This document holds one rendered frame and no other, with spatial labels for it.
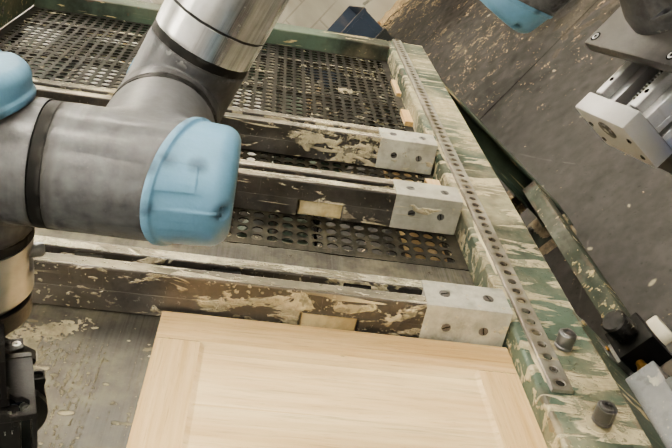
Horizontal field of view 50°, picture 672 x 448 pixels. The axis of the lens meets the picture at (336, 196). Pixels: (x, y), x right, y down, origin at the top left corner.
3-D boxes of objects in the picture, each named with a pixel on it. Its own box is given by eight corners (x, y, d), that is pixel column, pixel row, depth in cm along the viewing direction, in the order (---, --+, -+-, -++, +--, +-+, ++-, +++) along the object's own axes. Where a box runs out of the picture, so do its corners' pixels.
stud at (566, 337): (573, 355, 99) (580, 338, 98) (556, 353, 99) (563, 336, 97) (567, 343, 101) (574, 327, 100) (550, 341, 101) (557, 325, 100)
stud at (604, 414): (613, 431, 87) (622, 413, 85) (594, 429, 86) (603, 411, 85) (606, 416, 89) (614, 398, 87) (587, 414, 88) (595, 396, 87)
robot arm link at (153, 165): (249, 86, 48) (80, 61, 47) (238, 156, 38) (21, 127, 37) (236, 190, 51) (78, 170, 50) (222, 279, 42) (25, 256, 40)
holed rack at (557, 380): (573, 394, 92) (574, 390, 91) (551, 392, 91) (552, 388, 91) (400, 42, 238) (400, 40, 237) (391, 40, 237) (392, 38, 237)
